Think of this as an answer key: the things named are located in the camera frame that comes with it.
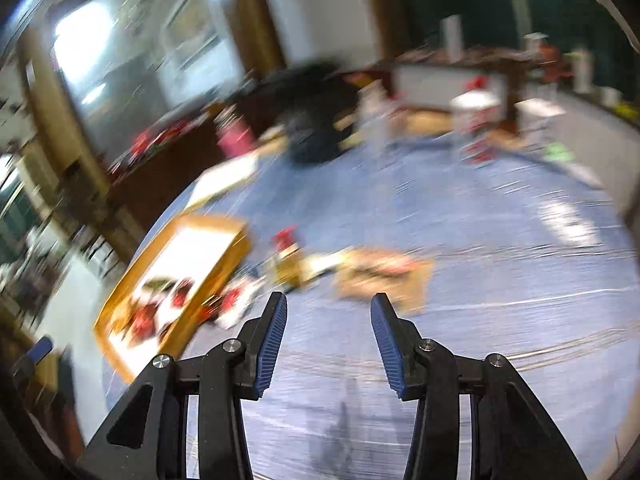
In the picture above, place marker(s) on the framed wall painting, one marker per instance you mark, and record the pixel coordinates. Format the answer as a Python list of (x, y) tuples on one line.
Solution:
[(190, 32)]

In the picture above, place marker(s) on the white book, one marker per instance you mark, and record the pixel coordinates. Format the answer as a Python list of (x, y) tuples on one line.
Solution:
[(220, 179)]

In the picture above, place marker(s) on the white red liquor bottle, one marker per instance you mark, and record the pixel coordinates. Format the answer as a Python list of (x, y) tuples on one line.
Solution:
[(475, 114)]

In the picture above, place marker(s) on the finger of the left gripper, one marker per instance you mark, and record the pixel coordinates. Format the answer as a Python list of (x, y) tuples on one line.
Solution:
[(26, 364)]

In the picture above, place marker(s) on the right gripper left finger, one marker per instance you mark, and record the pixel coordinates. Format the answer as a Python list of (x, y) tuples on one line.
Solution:
[(144, 436)]

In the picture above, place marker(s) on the blue plaid tablecloth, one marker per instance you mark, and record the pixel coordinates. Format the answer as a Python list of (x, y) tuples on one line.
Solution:
[(528, 262)]

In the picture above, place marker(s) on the brown cake packet yellow edge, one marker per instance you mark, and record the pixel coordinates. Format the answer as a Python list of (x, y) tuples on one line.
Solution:
[(363, 272)]

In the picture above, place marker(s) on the gold tray box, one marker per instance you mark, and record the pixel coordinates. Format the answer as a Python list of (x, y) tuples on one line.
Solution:
[(159, 302)]

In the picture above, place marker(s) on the white small packet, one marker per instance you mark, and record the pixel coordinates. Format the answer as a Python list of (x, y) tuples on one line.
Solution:
[(320, 263)]

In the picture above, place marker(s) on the white red snack packet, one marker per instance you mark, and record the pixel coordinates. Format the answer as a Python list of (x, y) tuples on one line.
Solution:
[(237, 298)]

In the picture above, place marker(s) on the gold green tea packet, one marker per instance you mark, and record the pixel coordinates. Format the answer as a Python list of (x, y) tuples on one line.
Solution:
[(287, 267)]

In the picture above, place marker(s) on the black electric kettle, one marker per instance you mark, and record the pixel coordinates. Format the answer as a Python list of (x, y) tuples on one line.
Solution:
[(308, 101)]

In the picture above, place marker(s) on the dark red stick packet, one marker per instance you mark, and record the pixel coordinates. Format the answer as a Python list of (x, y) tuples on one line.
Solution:
[(285, 238)]

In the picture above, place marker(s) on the white spray bottle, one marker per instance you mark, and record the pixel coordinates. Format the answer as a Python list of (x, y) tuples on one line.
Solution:
[(376, 118)]

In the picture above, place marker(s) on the pink water bottle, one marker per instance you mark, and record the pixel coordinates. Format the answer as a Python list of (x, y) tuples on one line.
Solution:
[(235, 137)]

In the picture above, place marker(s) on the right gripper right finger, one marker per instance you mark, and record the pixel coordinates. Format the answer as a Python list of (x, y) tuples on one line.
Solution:
[(513, 436)]

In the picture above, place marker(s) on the dark wooden sideboard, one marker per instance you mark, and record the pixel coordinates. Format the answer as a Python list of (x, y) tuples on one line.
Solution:
[(150, 186)]

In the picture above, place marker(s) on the white patterned paper cup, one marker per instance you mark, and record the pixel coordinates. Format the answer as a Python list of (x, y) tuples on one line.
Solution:
[(537, 121)]

